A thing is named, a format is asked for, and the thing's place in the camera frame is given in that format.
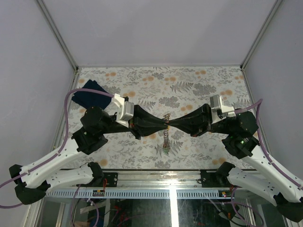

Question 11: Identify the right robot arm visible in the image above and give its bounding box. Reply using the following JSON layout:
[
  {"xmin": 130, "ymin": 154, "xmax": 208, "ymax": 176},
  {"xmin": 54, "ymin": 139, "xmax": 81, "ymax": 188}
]
[{"xmin": 167, "ymin": 104, "xmax": 303, "ymax": 222}]

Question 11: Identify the floral tablecloth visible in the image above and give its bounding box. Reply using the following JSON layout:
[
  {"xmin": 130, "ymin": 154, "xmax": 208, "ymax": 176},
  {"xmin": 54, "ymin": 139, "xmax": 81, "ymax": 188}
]
[{"xmin": 67, "ymin": 66, "xmax": 251, "ymax": 169}]

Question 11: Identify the keyring chain with tags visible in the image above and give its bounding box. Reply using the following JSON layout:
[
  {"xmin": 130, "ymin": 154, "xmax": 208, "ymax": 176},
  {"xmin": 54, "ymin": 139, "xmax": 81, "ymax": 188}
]
[{"xmin": 162, "ymin": 113, "xmax": 171, "ymax": 153}]

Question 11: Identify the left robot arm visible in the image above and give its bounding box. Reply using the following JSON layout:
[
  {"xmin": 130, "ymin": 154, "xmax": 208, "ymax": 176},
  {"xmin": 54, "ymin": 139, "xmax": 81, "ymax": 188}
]
[{"xmin": 9, "ymin": 105, "xmax": 168, "ymax": 205}]

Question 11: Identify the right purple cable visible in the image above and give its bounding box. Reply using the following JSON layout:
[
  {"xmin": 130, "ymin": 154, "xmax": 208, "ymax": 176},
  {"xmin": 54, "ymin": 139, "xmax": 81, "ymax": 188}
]
[{"xmin": 233, "ymin": 98, "xmax": 303, "ymax": 189}]

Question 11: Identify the left corner frame post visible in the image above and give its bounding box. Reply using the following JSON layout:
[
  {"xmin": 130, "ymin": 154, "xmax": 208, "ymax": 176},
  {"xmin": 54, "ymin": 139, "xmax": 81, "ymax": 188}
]
[{"xmin": 35, "ymin": 0, "xmax": 79, "ymax": 71}]

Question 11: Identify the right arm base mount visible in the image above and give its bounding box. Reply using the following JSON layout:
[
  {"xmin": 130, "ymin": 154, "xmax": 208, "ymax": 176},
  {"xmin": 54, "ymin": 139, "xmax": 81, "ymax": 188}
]
[{"xmin": 197, "ymin": 170, "xmax": 220, "ymax": 188}]

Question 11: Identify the white slotted cable duct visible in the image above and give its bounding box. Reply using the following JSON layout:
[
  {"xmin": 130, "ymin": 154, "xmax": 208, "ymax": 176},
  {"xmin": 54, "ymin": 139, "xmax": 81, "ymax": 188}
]
[{"xmin": 46, "ymin": 188, "xmax": 231, "ymax": 199}]

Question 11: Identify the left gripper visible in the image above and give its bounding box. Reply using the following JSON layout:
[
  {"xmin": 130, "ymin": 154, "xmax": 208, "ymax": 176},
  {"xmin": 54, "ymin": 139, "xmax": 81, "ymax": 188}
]
[{"xmin": 101, "ymin": 105, "xmax": 169, "ymax": 140}]

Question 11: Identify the dark blue folded cloth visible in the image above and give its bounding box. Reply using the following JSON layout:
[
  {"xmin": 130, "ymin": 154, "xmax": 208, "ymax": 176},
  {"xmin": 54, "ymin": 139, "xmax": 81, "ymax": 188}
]
[{"xmin": 71, "ymin": 79, "xmax": 111, "ymax": 109}]

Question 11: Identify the aluminium front rail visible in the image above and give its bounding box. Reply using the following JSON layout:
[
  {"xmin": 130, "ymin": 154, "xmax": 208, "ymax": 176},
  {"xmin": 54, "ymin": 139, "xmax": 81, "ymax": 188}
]
[{"xmin": 59, "ymin": 168, "xmax": 291, "ymax": 190}]

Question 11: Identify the right corner frame post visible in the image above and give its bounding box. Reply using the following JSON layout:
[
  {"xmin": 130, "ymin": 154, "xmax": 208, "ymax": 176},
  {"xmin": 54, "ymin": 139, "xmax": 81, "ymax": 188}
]
[{"xmin": 240, "ymin": 0, "xmax": 284, "ymax": 70}]

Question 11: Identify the corner frame post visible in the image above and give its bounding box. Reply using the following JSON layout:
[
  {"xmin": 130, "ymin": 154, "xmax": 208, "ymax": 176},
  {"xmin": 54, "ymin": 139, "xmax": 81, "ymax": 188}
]
[
  {"xmin": 35, "ymin": 0, "xmax": 79, "ymax": 71},
  {"xmin": 240, "ymin": 0, "xmax": 284, "ymax": 70}
]

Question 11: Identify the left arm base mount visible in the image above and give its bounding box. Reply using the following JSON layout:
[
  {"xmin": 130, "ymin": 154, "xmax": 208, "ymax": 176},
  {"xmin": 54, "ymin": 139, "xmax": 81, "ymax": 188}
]
[{"xmin": 95, "ymin": 172, "xmax": 118, "ymax": 188}]

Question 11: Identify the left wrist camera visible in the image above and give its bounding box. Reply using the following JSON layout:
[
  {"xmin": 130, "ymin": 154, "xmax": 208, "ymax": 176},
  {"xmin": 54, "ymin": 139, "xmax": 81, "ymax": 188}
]
[{"xmin": 112, "ymin": 94, "xmax": 134, "ymax": 128}]

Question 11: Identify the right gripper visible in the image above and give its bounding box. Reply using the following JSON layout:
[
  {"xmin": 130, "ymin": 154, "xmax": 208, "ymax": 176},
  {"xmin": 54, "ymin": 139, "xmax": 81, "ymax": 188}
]
[{"xmin": 168, "ymin": 103, "xmax": 234, "ymax": 137}]

